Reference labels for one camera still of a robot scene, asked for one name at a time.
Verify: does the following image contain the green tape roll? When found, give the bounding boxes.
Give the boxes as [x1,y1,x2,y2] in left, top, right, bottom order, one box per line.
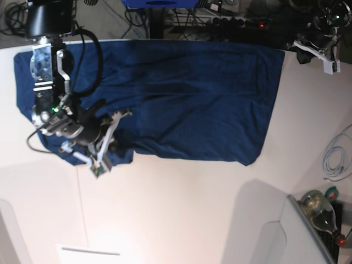
[325,186,339,202]

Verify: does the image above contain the black coiled cables on floor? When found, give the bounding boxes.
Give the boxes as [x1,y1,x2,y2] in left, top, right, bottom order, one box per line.
[0,2,31,36]

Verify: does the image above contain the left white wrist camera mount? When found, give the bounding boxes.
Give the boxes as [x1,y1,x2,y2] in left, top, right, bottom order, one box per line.
[292,40,341,75]

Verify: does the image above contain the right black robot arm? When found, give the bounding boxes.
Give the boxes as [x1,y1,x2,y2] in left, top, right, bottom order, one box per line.
[25,1,124,155]

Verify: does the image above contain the black power strip red light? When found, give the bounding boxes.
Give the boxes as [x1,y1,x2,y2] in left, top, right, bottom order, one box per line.
[210,17,272,30]

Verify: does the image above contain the clear plastic bottle red cap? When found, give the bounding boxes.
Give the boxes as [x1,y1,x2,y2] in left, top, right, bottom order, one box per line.
[300,190,347,247]

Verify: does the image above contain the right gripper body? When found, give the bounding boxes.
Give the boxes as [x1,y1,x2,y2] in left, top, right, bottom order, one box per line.
[74,110,110,146]

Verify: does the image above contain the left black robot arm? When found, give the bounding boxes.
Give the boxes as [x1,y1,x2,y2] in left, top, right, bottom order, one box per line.
[293,1,351,67]

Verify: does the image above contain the coiled light grey cable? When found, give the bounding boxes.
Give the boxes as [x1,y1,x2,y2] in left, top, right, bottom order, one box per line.
[322,126,352,182]

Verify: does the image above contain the dark blue t-shirt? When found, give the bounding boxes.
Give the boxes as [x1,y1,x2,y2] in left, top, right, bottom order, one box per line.
[13,38,286,167]

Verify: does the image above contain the blue box with slot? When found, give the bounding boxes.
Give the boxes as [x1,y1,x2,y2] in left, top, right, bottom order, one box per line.
[122,0,198,8]

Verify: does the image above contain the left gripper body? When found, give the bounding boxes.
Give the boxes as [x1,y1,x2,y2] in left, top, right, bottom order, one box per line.
[301,30,334,51]

